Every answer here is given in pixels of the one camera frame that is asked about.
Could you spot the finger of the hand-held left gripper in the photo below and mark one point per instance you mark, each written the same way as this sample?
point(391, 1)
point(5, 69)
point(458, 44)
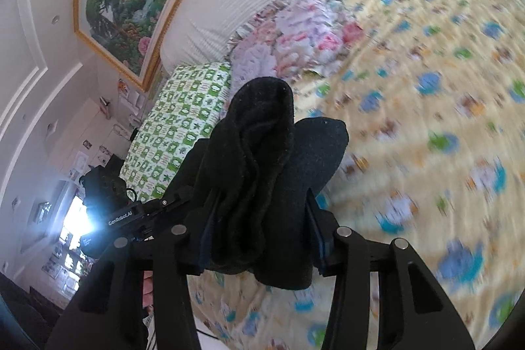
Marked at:
point(172, 202)

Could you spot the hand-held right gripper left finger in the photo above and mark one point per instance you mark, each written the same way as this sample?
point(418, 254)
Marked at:
point(196, 255)

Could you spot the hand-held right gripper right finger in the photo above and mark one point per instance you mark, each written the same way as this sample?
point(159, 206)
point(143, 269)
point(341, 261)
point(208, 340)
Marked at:
point(319, 241)

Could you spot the black pants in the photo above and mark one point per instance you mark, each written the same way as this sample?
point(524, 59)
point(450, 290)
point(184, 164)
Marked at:
point(262, 169)

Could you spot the bright window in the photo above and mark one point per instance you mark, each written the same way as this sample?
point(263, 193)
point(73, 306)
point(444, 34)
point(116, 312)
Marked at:
point(76, 221)

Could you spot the green checked pillow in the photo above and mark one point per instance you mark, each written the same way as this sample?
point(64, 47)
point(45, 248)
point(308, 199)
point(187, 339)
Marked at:
point(180, 116)

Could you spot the dark sofa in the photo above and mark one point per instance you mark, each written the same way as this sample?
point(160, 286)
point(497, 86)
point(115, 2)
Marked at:
point(24, 313)

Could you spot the yellow bear print blanket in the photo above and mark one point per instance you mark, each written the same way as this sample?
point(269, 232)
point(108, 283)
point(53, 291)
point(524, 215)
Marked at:
point(410, 128)

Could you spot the floral pillow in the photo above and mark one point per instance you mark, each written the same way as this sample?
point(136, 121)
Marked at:
point(295, 30)

